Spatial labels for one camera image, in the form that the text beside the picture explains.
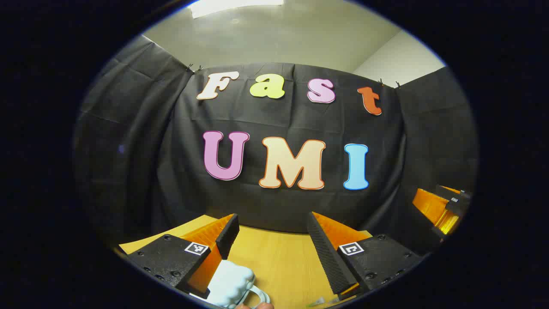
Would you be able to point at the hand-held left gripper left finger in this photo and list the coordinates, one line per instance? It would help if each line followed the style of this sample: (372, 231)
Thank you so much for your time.
(171, 257)

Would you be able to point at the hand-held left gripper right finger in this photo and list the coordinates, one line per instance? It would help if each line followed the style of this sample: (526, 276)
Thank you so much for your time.
(377, 257)

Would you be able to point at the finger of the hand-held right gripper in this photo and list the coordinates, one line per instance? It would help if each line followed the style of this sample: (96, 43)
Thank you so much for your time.
(431, 206)
(459, 204)

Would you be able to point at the light blue cloud-shaped suitcase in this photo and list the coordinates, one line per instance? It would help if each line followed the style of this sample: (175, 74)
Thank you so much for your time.
(231, 281)

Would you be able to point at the white green skincare tube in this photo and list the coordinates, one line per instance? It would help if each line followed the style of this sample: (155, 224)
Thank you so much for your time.
(317, 302)

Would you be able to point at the black backdrop cloth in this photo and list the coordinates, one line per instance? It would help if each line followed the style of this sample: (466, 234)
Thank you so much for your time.
(266, 201)

